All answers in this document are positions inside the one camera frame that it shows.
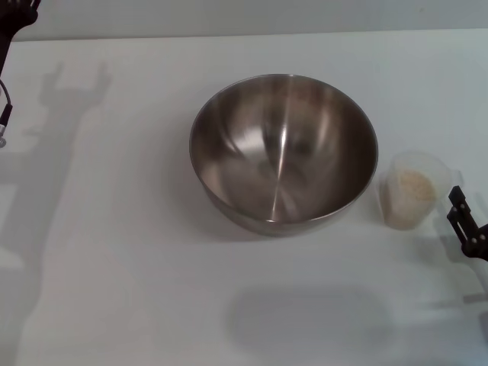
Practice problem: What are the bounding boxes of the clear plastic measuring cup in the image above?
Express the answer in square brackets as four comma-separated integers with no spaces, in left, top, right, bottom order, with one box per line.
[377,149,464,230]

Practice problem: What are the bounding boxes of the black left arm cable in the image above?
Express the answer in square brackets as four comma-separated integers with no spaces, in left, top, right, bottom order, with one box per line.
[0,79,14,148]

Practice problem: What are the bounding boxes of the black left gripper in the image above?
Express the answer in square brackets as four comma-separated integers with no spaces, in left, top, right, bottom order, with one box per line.
[0,0,41,82]

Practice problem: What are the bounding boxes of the stainless steel mixing bowl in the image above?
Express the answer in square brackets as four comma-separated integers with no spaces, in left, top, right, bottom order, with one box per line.
[188,73,379,239]

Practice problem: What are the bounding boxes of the white rice grains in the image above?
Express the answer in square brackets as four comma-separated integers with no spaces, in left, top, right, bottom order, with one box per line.
[382,170,437,230]

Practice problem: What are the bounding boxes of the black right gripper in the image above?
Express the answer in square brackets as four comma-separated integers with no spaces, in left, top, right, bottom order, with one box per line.
[446,185,488,263]

